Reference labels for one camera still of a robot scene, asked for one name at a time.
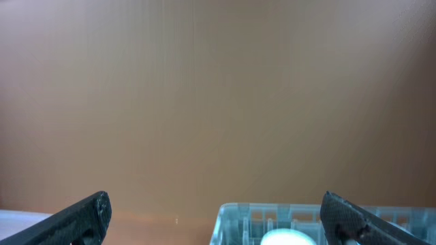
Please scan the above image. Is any light green bowl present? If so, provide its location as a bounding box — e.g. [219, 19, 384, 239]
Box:
[260, 229, 316, 245]

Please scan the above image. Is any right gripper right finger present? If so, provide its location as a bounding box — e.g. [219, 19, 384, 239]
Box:
[320, 192, 431, 245]

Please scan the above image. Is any grey dishwasher rack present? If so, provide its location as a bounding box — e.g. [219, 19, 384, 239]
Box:
[210, 203, 435, 245]

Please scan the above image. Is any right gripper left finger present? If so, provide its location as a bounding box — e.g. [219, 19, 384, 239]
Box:
[1, 191, 112, 245]

